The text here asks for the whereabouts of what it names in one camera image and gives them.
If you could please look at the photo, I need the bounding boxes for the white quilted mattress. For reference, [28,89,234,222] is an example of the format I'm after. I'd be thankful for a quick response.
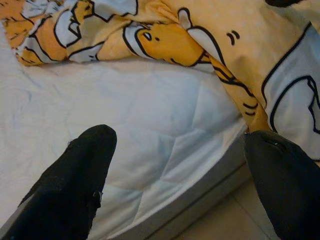
[0,22,251,240]

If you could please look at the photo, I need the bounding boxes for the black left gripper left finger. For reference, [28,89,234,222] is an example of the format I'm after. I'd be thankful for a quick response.
[0,124,118,240]

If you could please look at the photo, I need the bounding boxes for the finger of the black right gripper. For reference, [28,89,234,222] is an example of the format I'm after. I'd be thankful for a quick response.
[264,0,302,8]

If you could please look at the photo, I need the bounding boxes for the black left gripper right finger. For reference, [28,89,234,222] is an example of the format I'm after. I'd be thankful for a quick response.
[243,129,320,240]

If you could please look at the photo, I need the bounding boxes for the yellow cartoon print blanket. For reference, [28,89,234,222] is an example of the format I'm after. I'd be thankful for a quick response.
[0,0,320,162]

